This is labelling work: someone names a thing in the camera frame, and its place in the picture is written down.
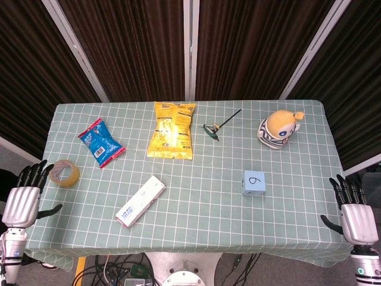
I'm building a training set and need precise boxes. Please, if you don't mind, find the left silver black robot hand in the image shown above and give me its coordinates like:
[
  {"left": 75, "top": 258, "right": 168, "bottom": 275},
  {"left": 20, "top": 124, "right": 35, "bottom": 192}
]
[{"left": 1, "top": 160, "right": 63, "bottom": 229}]

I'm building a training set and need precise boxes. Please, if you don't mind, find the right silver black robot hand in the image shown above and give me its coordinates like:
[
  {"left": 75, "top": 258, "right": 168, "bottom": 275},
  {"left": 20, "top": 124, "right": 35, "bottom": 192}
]
[{"left": 320, "top": 174, "right": 379, "bottom": 247}]

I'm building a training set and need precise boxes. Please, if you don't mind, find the light blue numbered cube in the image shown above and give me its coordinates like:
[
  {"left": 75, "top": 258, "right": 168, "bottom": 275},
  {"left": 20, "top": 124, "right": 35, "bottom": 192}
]
[{"left": 241, "top": 170, "right": 266, "bottom": 197}]

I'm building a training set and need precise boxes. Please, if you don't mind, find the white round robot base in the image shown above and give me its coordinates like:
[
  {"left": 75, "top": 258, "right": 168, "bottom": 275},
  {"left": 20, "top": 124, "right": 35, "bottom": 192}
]
[{"left": 145, "top": 252, "right": 223, "bottom": 286}]

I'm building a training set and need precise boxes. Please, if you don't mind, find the clear brown tape roll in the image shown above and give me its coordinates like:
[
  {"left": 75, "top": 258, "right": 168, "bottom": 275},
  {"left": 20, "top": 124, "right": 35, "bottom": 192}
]
[{"left": 48, "top": 159, "right": 80, "bottom": 188}]

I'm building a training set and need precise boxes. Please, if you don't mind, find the yellow floor tape strip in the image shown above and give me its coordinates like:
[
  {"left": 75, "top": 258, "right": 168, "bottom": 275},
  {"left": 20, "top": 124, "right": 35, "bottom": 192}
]
[{"left": 73, "top": 256, "right": 87, "bottom": 286}]

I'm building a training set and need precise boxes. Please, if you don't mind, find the blue red snack packet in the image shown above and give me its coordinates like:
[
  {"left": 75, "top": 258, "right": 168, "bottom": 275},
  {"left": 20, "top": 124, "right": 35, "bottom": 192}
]
[{"left": 77, "top": 117, "right": 127, "bottom": 169}]

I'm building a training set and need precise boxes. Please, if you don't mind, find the white long carton box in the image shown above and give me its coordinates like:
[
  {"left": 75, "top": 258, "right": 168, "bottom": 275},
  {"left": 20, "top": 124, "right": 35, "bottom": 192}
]
[{"left": 115, "top": 175, "right": 166, "bottom": 228}]

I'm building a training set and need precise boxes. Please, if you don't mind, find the yellow striped plush toy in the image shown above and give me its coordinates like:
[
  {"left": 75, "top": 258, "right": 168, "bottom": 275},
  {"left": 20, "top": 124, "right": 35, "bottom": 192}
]
[{"left": 257, "top": 109, "right": 305, "bottom": 149}]

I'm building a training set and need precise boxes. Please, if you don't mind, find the green circuit board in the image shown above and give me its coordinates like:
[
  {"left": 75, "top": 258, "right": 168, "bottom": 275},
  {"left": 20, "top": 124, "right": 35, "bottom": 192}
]
[{"left": 130, "top": 265, "right": 149, "bottom": 278}]

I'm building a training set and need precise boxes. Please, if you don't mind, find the grey electronics box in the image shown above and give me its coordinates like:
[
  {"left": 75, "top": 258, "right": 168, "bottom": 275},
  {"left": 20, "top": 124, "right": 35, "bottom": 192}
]
[{"left": 123, "top": 278, "right": 155, "bottom": 286}]

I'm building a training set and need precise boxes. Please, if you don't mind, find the green checked tablecloth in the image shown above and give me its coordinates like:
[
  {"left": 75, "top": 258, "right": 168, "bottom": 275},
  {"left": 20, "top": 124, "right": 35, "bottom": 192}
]
[{"left": 23, "top": 100, "right": 363, "bottom": 272}]

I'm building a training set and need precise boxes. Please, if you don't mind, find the yellow chips bag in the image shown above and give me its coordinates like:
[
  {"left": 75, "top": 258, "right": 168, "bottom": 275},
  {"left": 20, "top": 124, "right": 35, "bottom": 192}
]
[{"left": 146, "top": 101, "right": 197, "bottom": 161}]

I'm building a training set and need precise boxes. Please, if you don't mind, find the white floor cable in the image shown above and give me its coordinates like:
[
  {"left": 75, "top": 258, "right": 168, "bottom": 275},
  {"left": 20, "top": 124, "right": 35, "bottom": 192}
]
[{"left": 103, "top": 255, "right": 113, "bottom": 285}]

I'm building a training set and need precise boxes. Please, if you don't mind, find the black cable with green light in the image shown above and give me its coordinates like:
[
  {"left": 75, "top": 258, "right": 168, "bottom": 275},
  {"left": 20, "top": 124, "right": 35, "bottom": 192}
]
[{"left": 229, "top": 253, "right": 243, "bottom": 286}]

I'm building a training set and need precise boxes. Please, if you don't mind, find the white metal partition post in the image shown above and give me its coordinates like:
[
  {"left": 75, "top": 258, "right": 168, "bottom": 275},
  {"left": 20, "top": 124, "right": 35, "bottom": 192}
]
[
  {"left": 279, "top": 0, "right": 352, "bottom": 101},
  {"left": 40, "top": 0, "right": 110, "bottom": 103},
  {"left": 182, "top": 0, "right": 200, "bottom": 101}
]

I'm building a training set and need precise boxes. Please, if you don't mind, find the green handled hex key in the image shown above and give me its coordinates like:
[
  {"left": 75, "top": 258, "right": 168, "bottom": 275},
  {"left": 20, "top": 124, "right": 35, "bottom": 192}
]
[{"left": 199, "top": 108, "right": 242, "bottom": 142}]

